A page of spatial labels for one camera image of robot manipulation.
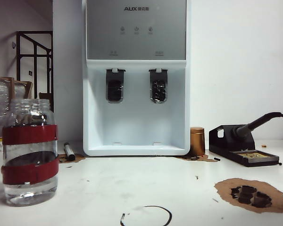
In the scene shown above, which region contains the large plastic-wrapped wooden frame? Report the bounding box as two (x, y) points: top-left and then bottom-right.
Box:
(0, 75), (15, 137)

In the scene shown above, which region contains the black metal window frame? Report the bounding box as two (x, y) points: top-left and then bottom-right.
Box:
(16, 31), (54, 99)

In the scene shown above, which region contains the black and white marker pen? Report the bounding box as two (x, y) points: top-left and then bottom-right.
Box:
(63, 142), (76, 161)

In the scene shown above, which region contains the gold cylindrical canister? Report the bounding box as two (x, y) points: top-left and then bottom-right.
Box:
(190, 126), (206, 156)

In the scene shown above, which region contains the black soldering iron stand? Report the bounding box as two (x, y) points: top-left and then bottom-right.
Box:
(208, 124), (280, 168)

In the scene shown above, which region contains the grey dispenser lever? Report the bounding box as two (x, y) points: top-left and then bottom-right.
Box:
(105, 68), (126, 104)
(149, 68), (168, 105)

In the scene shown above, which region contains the black foam scrap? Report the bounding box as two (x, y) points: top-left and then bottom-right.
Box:
(251, 191), (273, 209)

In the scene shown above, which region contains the black soldering iron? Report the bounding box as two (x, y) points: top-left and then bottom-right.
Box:
(233, 112), (283, 144)

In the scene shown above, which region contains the clear bottle with red bands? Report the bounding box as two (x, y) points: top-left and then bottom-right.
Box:
(1, 98), (59, 207)

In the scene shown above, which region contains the dark brown chair back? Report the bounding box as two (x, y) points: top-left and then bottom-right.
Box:
(39, 92), (54, 113)

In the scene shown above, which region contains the small plastic-wrapped wooden frame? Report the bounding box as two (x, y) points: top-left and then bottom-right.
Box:
(14, 80), (33, 101)

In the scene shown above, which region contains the white water dispenser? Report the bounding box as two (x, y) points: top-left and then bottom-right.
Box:
(82, 0), (191, 157)

